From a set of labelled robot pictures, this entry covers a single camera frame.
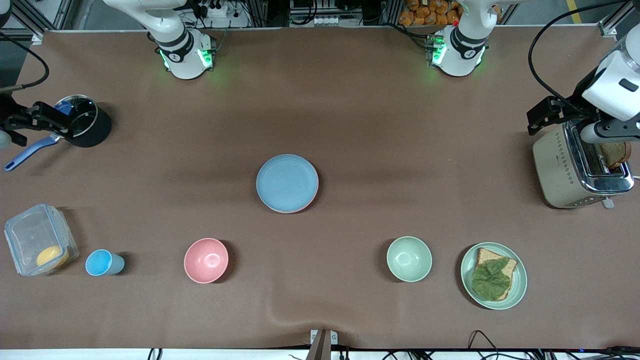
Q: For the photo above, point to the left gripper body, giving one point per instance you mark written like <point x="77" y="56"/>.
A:
<point x="575" y="105"/>

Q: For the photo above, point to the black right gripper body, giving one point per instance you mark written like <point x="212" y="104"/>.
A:
<point x="8" y="119"/>

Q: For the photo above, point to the blue plate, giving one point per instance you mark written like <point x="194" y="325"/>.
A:
<point x="286" y="181"/>

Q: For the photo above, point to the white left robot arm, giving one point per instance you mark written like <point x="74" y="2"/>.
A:
<point x="457" y="60"/>

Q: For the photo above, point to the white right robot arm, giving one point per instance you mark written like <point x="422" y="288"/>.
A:
<point x="182" y="60"/>

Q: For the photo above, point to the glass lid with blue knob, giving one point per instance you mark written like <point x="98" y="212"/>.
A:
<point x="84" y="117"/>

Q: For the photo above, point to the beige chrome toaster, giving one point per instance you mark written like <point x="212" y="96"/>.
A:
<point x="555" y="170"/>

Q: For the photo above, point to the brown toast slice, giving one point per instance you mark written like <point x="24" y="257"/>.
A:
<point x="614" y="154"/>

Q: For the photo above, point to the clear plastic container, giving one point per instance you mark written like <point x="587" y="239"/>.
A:
<point x="30" y="235"/>

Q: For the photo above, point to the yellow round food piece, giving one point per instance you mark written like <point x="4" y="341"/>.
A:
<point x="51" y="257"/>

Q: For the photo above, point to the brown bread slice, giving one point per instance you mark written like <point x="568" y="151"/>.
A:
<point x="486" y="255"/>

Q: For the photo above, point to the blue cup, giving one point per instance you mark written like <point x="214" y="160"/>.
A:
<point x="102" y="263"/>

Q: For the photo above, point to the green lettuce leaf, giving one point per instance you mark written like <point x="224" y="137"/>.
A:
<point x="491" y="280"/>

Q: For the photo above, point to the green plate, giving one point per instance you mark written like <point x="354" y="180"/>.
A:
<point x="470" y="287"/>

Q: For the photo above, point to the green bowl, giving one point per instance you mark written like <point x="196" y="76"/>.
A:
<point x="409" y="259"/>

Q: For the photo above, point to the brown table mat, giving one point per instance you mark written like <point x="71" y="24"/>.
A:
<point x="350" y="110"/>

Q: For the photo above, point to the pink bowl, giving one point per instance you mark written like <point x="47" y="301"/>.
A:
<point x="206" y="260"/>

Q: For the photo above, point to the small white power strip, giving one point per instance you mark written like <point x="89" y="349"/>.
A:
<point x="327" y="21"/>

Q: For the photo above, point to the aluminium frame profile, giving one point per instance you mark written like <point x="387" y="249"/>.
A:
<point x="612" y="22"/>
<point x="35" y="27"/>

